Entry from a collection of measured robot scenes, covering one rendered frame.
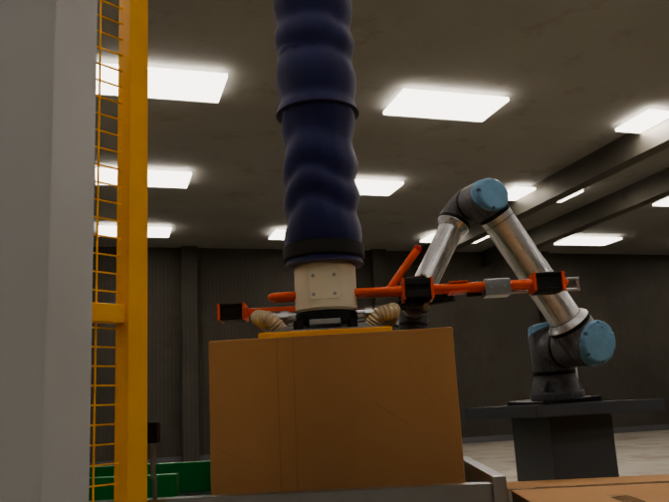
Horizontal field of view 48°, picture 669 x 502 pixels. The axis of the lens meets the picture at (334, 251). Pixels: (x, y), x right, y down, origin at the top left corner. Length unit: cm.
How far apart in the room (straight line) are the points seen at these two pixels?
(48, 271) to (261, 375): 92
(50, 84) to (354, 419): 108
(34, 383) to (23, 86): 40
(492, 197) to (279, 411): 108
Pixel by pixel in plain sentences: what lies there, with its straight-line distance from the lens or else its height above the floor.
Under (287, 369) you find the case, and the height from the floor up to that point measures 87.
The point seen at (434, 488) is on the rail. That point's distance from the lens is 169.
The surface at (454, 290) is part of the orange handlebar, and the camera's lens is 205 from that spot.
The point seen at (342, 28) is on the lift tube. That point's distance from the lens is 223.
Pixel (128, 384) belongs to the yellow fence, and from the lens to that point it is 166.
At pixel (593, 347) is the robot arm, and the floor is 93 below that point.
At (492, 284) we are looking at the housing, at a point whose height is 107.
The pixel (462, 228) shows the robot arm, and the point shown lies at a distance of 262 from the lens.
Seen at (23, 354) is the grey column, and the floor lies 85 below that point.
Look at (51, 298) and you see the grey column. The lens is 104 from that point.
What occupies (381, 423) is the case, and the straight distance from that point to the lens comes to 183.
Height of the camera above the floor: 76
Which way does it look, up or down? 12 degrees up
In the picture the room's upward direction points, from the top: 3 degrees counter-clockwise
